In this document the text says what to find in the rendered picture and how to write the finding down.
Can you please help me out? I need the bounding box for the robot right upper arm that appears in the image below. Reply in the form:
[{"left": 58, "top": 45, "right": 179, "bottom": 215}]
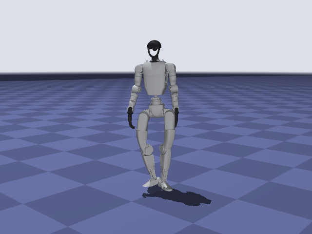
[{"left": 132, "top": 64, "right": 143, "bottom": 93}]

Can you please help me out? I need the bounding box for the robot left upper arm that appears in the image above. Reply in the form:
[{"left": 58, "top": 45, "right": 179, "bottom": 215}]
[{"left": 165, "top": 63, "right": 178, "bottom": 93}]

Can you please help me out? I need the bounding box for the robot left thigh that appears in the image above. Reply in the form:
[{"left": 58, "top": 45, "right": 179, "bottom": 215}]
[{"left": 159, "top": 108, "right": 176, "bottom": 154}]

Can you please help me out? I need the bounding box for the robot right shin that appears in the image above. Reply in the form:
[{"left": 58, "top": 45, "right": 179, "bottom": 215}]
[{"left": 140, "top": 150, "right": 156, "bottom": 180}]

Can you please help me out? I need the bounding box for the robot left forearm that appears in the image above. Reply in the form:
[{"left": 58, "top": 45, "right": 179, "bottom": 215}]
[{"left": 171, "top": 92, "right": 179, "bottom": 112}]

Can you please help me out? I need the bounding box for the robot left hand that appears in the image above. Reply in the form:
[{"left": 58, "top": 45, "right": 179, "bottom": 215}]
[{"left": 175, "top": 108, "right": 179, "bottom": 127}]

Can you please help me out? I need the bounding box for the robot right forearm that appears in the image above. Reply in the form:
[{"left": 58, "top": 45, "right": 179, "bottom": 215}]
[{"left": 127, "top": 92, "right": 138, "bottom": 112}]

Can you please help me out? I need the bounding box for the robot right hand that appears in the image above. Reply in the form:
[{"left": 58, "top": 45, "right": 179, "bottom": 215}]
[{"left": 127, "top": 107, "right": 135, "bottom": 129}]

